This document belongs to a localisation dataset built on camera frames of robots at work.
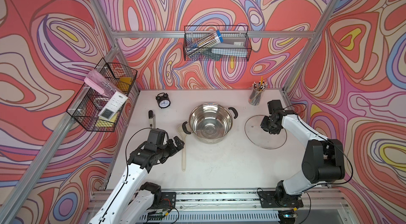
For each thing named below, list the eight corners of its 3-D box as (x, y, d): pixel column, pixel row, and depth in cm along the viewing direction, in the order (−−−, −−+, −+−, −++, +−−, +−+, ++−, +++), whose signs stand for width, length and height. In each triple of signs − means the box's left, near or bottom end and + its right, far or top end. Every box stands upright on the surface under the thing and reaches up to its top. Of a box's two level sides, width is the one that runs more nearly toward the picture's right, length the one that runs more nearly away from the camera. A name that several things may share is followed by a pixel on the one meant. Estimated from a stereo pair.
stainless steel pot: (183, 138, 96) (180, 127, 87) (200, 109, 111) (200, 97, 102) (222, 155, 90) (224, 145, 80) (235, 121, 105) (238, 110, 95)
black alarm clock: (158, 108, 110) (154, 99, 103) (159, 101, 115) (156, 92, 108) (169, 108, 110) (167, 99, 103) (171, 101, 115) (168, 92, 108)
